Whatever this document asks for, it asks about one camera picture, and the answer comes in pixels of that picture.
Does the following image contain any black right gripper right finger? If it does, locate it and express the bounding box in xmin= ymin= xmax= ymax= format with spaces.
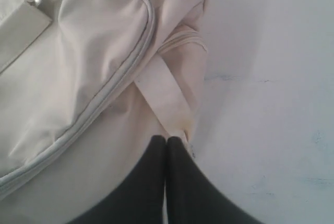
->
xmin=165 ymin=137 xmax=260 ymax=223

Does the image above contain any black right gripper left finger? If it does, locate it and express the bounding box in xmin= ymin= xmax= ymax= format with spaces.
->
xmin=71 ymin=135 xmax=166 ymax=224

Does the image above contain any cream canvas duffel bag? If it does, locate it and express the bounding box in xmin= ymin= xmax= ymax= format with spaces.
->
xmin=1 ymin=0 xmax=208 ymax=223

